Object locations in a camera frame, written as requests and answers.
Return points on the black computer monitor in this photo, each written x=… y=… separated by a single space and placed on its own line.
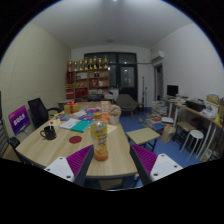
x=172 y=90

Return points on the white air conditioner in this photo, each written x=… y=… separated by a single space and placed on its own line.
x=157 y=56

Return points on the pink flowers in white pot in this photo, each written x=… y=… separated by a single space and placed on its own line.
x=114 y=113

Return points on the purple sign board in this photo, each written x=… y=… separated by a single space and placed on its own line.
x=18 y=119

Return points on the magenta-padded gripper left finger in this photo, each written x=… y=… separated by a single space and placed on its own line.
x=58 y=167

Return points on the pile of books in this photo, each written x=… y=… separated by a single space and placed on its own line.
x=159 y=111

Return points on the long wooden desk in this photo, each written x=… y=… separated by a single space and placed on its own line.
x=200 y=114

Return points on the yellow-labelled drink bottle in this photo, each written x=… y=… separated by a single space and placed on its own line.
x=99 y=136

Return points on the brown paper bag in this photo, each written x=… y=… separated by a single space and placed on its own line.
x=168 y=134

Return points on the black microphone stand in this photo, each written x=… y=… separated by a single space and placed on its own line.
x=144 y=91

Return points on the grey armchair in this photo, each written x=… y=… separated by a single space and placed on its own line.
x=126 y=102

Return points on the orange-red book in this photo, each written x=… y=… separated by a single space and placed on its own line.
x=105 y=117

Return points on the red-tipped stirrer stick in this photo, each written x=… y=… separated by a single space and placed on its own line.
x=51 y=123

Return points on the black office chair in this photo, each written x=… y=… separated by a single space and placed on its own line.
x=37 y=111

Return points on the small wooden side table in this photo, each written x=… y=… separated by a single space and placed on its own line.
x=142 y=135

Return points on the black dotted mug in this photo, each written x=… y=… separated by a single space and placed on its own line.
x=50 y=133

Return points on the blue book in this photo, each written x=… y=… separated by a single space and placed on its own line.
x=63 y=116

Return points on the yellow notepad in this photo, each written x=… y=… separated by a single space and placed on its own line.
x=56 y=122

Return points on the flat round red coaster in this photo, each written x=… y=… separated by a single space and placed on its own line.
x=75 y=139

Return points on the white round stool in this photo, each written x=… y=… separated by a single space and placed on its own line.
x=195 y=134

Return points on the wooden shelf unit with trophies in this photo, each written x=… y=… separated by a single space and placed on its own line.
x=87 y=81

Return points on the brown wooden stool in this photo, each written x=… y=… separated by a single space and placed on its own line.
x=185 y=126

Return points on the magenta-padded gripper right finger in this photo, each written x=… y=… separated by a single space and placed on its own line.
x=165 y=166

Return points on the pink packet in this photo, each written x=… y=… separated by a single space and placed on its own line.
x=92 y=109

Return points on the yellow gift box, red ribbon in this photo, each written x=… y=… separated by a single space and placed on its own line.
x=71 y=108

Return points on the orange carton box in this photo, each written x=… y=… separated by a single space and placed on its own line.
x=105 y=107

